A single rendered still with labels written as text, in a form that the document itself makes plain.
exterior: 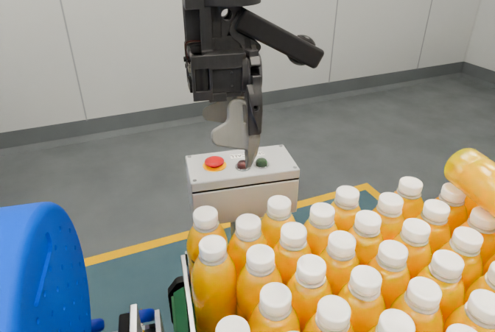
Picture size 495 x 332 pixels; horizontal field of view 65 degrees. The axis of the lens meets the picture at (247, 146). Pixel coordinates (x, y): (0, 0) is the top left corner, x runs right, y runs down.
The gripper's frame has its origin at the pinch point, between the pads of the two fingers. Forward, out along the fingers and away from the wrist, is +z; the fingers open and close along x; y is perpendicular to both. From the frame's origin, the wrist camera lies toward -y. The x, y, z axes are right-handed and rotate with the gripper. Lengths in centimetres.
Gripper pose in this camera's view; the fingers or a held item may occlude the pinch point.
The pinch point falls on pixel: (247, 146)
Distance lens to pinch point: 53.0
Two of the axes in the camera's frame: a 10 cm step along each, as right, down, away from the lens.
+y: -9.7, 1.2, -2.1
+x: 2.4, 4.7, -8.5
